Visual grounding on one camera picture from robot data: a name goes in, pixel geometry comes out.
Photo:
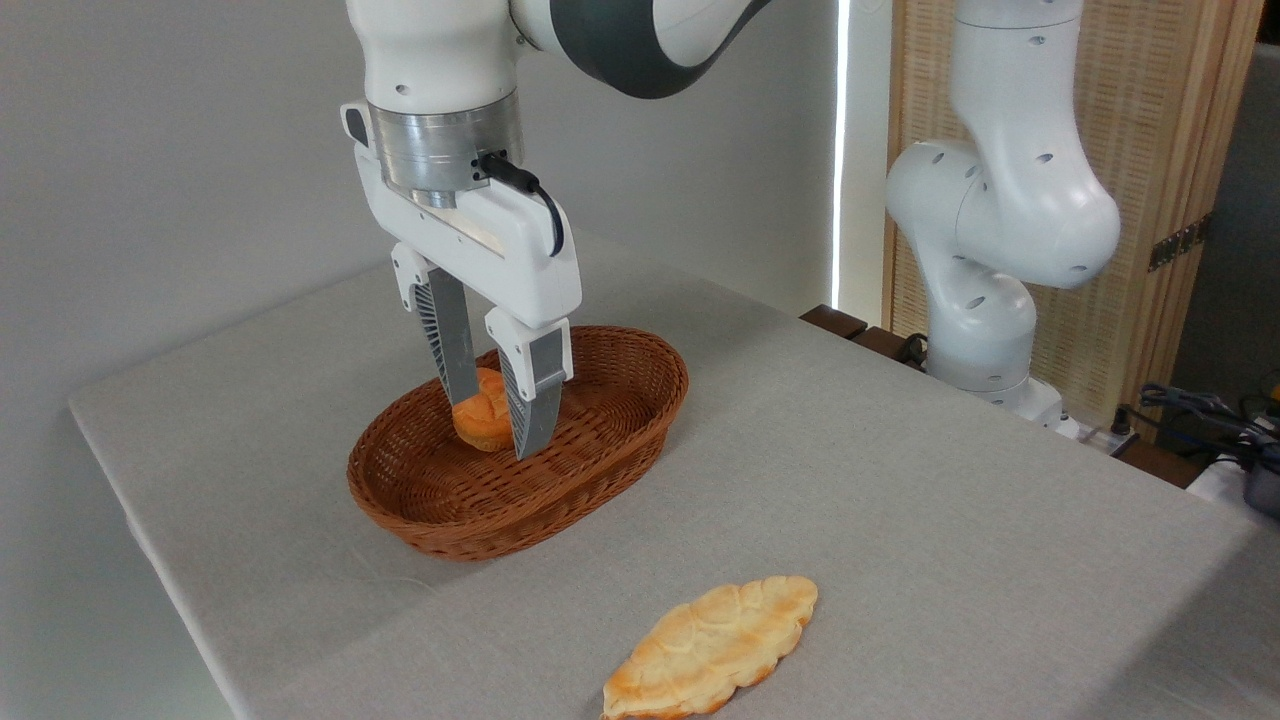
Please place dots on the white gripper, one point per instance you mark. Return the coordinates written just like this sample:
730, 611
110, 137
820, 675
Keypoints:
500, 245

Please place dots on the round orange bread bun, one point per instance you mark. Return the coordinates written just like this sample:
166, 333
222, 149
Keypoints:
485, 420

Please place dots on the leaf-shaped bread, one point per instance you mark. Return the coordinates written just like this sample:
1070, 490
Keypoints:
705, 645

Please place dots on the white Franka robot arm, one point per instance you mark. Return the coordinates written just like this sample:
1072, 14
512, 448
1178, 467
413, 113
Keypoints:
1000, 200

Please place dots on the brown wicker basket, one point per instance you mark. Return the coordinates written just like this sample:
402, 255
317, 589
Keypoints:
600, 480

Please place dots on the dark wooden board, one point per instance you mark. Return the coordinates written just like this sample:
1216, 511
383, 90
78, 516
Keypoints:
832, 320

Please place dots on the grey tablecloth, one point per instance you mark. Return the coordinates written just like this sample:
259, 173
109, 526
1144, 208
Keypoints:
900, 520

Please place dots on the black screen hinge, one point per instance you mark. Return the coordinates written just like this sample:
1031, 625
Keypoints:
1180, 243

